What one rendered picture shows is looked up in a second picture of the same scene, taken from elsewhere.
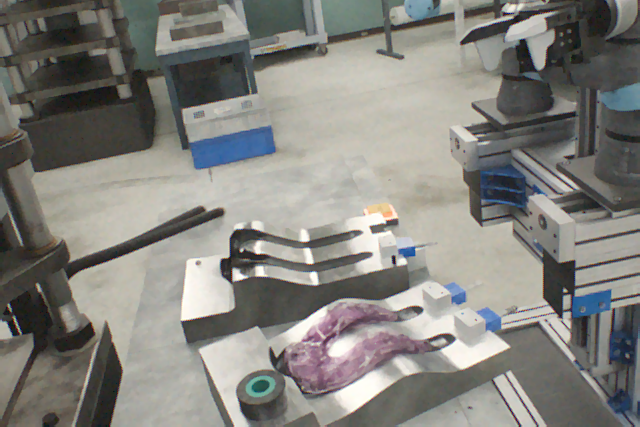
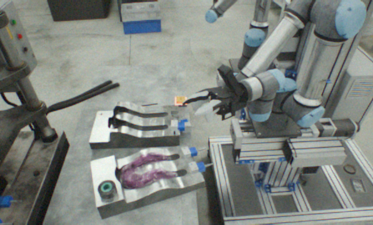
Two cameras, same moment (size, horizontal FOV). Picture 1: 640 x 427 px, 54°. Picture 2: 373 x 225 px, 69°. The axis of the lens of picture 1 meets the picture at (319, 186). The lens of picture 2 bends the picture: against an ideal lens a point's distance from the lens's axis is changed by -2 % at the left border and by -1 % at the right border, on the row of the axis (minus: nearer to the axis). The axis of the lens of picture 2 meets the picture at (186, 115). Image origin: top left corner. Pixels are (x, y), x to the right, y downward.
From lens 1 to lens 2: 43 cm
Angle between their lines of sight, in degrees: 18
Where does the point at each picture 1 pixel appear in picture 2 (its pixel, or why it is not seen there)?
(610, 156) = not seen: hidden behind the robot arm
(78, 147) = (74, 12)
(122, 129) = (94, 7)
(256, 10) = not seen: outside the picture
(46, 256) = (37, 111)
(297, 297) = (134, 140)
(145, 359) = (74, 154)
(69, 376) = (45, 154)
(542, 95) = not seen: hidden behind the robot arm
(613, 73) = (253, 107)
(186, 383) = (87, 168)
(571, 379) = (245, 169)
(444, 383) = (176, 191)
